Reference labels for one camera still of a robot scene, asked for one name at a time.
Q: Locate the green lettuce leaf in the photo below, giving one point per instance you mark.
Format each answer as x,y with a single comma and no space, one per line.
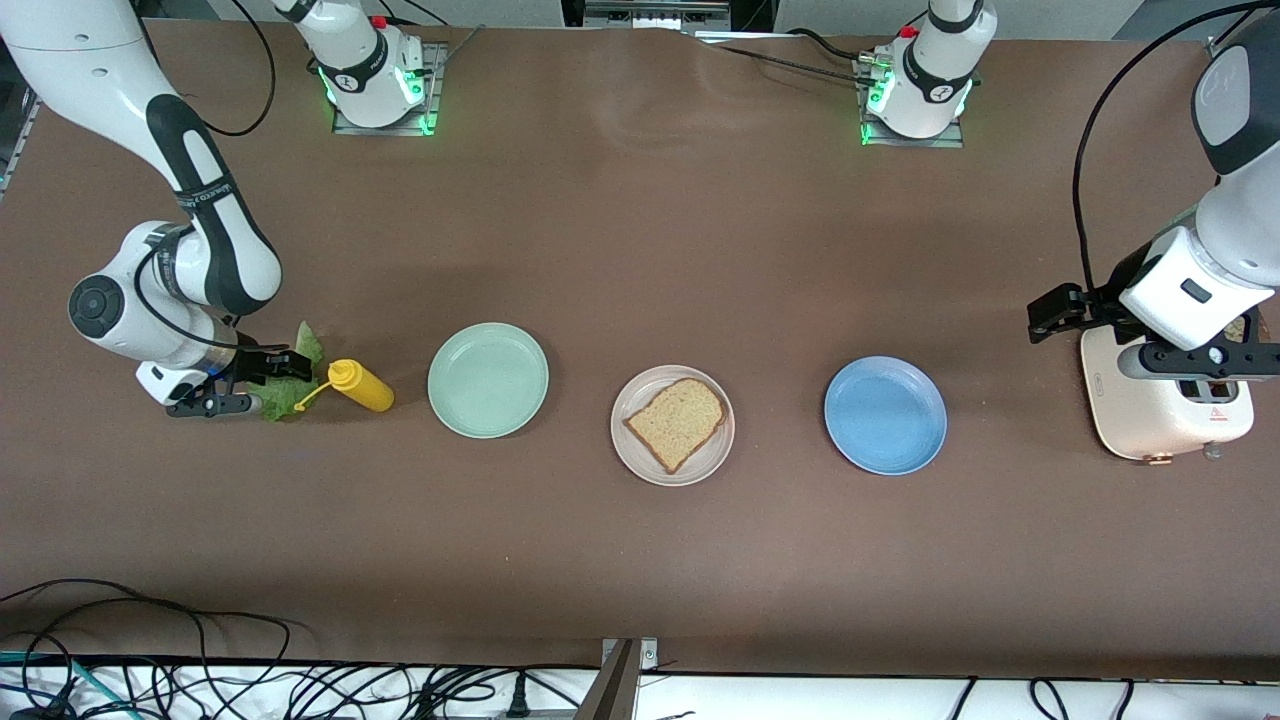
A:
280,405

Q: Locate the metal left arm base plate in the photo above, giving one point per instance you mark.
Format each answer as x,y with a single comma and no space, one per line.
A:
915,143

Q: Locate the beige plate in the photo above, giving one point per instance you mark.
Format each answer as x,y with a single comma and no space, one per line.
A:
640,455

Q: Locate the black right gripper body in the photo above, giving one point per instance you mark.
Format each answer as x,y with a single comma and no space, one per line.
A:
252,361

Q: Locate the brown bread slice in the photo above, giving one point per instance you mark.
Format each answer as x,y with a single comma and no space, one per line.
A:
675,425
1243,328

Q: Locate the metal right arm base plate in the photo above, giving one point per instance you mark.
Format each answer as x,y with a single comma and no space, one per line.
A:
434,100

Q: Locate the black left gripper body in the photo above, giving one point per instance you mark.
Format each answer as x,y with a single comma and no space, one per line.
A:
1103,303

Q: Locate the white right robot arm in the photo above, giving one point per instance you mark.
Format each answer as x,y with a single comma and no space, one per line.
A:
100,50

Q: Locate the black power plug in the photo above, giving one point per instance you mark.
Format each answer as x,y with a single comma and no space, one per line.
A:
518,700

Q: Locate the blue plate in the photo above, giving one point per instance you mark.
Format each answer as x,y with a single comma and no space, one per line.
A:
885,415

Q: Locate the small metal corner bracket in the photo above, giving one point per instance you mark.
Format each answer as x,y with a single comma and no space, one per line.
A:
650,655

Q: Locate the green plate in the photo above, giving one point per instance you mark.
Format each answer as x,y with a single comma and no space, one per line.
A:
487,380

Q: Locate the black equipment rack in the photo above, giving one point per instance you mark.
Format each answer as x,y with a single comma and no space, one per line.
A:
745,12

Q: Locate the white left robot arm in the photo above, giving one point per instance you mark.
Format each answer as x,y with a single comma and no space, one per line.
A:
1240,230

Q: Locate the cream white toaster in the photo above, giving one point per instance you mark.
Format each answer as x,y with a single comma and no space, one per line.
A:
1130,410

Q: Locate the aluminium profile bar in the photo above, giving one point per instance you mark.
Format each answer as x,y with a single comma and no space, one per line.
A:
612,690

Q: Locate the yellow mustard squeeze bottle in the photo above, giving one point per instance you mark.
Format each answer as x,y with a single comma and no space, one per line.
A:
365,388

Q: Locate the grey metal side rail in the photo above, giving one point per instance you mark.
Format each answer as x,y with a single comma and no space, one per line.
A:
20,140

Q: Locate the grey power strip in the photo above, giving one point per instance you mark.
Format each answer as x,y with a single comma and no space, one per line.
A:
550,714

